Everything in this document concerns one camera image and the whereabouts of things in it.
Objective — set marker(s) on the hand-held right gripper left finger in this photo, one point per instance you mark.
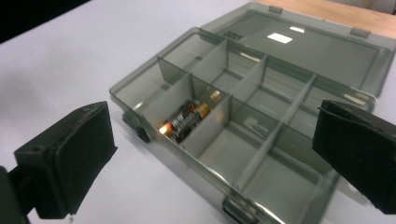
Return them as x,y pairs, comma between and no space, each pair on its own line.
71,158

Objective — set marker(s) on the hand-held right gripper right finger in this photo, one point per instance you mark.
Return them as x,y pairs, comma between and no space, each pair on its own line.
358,149

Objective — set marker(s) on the grey clear plastic organizer box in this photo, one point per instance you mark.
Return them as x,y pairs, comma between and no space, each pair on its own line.
280,130

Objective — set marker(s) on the black and copper battery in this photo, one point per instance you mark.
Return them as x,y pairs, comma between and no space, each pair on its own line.
187,108
186,123

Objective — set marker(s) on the white board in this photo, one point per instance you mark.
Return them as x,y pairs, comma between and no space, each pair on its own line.
62,62

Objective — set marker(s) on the wooden table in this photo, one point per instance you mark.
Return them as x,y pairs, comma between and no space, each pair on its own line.
342,15

